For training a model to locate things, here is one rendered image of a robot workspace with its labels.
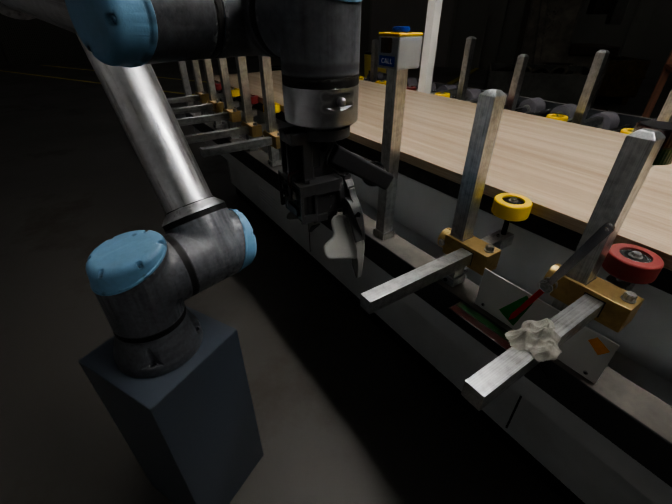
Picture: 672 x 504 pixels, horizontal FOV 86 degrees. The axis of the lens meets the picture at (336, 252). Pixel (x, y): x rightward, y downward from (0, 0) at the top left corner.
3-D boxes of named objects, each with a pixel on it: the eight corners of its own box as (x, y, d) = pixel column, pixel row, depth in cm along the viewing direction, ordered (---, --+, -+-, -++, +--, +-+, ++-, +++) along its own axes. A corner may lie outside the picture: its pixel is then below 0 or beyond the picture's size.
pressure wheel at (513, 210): (523, 252, 82) (538, 206, 76) (487, 249, 83) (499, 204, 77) (513, 234, 89) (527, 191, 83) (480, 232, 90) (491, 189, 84)
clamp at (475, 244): (480, 277, 77) (486, 258, 75) (433, 249, 87) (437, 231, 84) (498, 267, 80) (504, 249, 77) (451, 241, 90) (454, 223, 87)
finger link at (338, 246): (329, 287, 49) (309, 223, 49) (364, 274, 52) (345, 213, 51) (338, 287, 46) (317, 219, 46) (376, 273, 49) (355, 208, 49)
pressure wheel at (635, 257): (622, 324, 63) (654, 271, 57) (576, 299, 69) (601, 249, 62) (642, 306, 67) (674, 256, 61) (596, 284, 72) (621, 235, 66)
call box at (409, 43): (396, 74, 79) (399, 32, 75) (376, 70, 84) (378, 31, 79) (419, 71, 82) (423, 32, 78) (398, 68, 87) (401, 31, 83)
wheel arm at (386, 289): (369, 318, 67) (371, 301, 64) (358, 308, 69) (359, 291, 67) (510, 247, 87) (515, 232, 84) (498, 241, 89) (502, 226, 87)
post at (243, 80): (251, 157, 175) (236, 44, 149) (248, 155, 178) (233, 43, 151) (257, 156, 177) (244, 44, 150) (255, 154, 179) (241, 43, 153)
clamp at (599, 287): (617, 333, 58) (631, 310, 55) (538, 289, 67) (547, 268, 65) (632, 320, 61) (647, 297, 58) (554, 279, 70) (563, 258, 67)
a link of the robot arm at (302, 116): (334, 75, 47) (377, 86, 40) (334, 114, 50) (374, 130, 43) (270, 81, 44) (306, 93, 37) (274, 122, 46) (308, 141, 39)
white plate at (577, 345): (594, 385, 64) (618, 346, 58) (473, 303, 82) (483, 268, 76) (595, 383, 64) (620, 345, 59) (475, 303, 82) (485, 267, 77)
